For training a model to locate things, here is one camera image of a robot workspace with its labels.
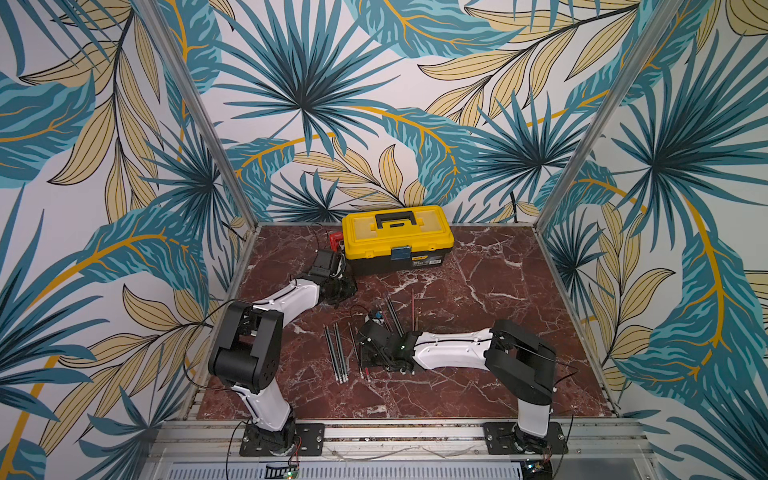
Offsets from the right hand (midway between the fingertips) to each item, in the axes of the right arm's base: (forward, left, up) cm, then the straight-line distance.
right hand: (358, 353), depth 86 cm
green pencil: (0, +7, -1) cm, 7 cm away
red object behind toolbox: (+44, +10, +1) cm, 45 cm away
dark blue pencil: (0, +7, -1) cm, 7 cm away
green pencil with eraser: (-1, +4, -1) cm, 4 cm away
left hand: (+18, 0, +6) cm, 19 cm away
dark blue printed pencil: (+6, +6, -1) cm, 9 cm away
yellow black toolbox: (+32, -12, +14) cm, 37 cm away
